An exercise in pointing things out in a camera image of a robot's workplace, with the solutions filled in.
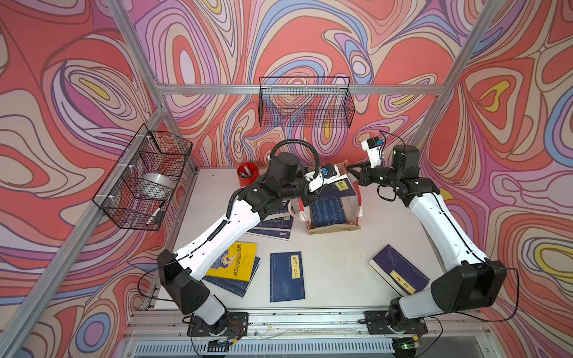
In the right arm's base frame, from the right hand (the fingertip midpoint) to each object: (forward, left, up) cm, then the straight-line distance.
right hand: (348, 172), depth 76 cm
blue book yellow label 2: (-26, +23, -29) cm, 45 cm away
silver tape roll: (-6, +64, +3) cm, 64 cm away
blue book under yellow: (-28, +42, -29) cm, 58 cm away
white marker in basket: (-14, +66, -4) cm, 67 cm away
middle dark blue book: (-2, +24, -28) cm, 37 cm away
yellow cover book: (-20, +42, -27) cm, 54 cm away
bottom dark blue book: (-8, +27, -29) cm, 40 cm away
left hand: (-9, +8, +6) cm, 13 cm away
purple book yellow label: (-27, -19, -28) cm, 43 cm away
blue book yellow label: (-1, +4, -21) cm, 21 cm away
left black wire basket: (+14, +74, +1) cm, 75 cm away
